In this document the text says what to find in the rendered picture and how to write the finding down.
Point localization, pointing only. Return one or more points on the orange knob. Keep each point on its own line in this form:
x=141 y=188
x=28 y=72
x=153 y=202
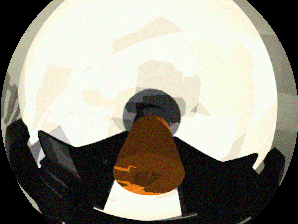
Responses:
x=149 y=162

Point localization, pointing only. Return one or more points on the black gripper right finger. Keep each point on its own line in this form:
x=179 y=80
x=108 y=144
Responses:
x=204 y=175

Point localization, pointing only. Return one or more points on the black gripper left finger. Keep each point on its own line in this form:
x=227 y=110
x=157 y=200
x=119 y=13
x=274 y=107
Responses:
x=92 y=165

